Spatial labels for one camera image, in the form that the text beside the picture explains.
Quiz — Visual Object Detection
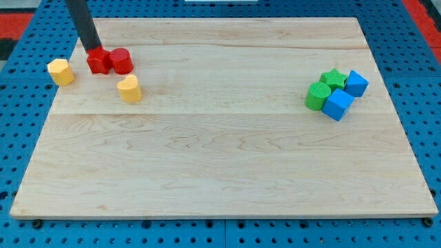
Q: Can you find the yellow heart block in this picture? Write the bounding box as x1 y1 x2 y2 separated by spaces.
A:
116 74 142 103

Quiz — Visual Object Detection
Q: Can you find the light wooden board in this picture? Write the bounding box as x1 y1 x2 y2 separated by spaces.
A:
10 17 438 220

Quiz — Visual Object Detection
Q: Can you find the green cylinder block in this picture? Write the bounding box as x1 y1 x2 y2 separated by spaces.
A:
305 82 331 111

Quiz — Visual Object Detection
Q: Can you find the blue cube block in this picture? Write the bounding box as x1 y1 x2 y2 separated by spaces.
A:
322 89 355 121

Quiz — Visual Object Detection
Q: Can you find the red cylinder block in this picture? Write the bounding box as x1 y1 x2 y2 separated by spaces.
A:
110 48 134 74

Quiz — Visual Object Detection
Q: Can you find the green star block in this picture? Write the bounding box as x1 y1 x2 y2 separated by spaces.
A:
319 69 348 92

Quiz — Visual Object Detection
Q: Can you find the red star block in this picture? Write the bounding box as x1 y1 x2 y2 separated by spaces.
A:
87 46 112 74

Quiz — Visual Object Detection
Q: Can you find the blue triangle block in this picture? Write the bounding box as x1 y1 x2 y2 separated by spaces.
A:
344 70 369 97

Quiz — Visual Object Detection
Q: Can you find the yellow hexagon block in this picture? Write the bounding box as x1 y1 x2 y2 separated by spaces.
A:
47 59 75 86

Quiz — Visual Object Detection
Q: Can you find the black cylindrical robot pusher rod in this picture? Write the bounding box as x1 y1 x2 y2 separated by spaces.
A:
65 0 102 52

